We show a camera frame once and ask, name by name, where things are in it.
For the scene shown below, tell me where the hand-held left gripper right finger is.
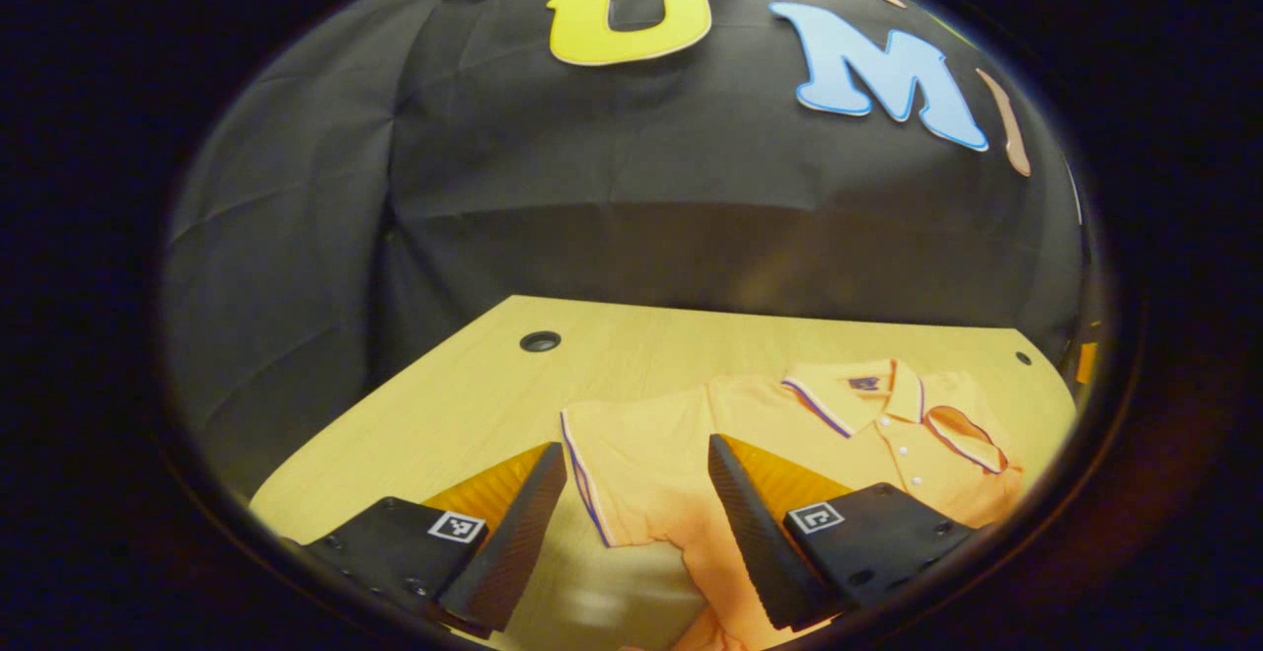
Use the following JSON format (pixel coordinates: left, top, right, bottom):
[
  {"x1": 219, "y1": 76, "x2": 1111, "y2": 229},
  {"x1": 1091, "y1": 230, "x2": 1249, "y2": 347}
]
[{"x1": 707, "y1": 433, "x2": 990, "y2": 633}]

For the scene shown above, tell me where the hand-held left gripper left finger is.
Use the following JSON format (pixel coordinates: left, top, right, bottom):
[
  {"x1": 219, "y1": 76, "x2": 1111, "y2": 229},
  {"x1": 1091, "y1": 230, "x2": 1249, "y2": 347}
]
[{"x1": 301, "y1": 441, "x2": 570, "y2": 644}]

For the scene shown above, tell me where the orange T-shirt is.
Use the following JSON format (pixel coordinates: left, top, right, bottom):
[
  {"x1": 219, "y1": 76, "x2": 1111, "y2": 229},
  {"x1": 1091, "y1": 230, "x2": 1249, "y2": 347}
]
[{"x1": 559, "y1": 358, "x2": 1025, "y2": 651}]

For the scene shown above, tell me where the black backdrop cloth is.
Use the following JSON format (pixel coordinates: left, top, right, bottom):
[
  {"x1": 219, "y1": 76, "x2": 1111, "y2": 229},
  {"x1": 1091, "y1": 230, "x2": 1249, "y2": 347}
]
[{"x1": 163, "y1": 0, "x2": 1086, "y2": 494}]

